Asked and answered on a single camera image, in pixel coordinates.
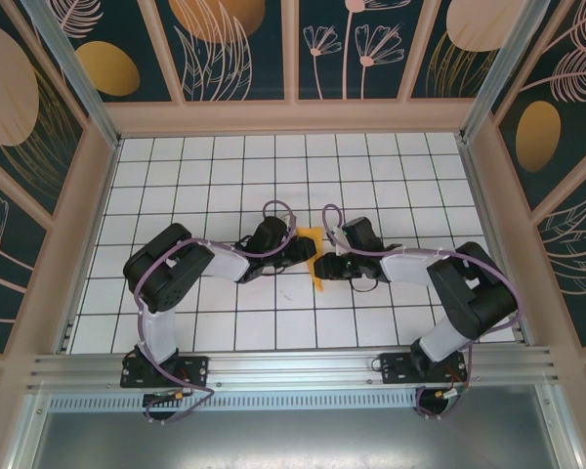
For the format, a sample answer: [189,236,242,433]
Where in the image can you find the aluminium table side rail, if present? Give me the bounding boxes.
[458,138,536,347]
[53,138,124,354]

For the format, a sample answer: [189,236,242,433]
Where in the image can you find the aluminium corner post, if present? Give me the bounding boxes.
[19,0,123,150]
[458,0,554,146]

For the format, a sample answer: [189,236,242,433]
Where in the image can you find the grey sheet metal shelf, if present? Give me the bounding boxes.
[7,390,585,469]

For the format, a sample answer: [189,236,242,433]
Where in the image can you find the orange cloth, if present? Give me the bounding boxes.
[295,225,329,293]

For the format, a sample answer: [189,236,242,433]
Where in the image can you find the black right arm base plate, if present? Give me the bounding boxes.
[379,351,470,385]

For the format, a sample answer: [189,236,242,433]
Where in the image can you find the aluminium mounting rail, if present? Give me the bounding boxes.
[26,344,563,392]

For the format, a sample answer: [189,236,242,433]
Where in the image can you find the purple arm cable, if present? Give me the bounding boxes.
[321,202,524,422]
[135,198,299,426]

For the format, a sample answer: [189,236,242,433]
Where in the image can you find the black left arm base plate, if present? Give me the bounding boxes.
[120,355,211,390]

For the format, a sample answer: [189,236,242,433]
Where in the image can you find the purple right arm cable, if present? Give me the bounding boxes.
[321,202,524,422]

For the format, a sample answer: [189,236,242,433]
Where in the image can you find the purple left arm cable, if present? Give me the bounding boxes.
[135,198,299,426]

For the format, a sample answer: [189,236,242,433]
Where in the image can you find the perforated metal cable duct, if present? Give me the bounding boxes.
[48,395,541,412]

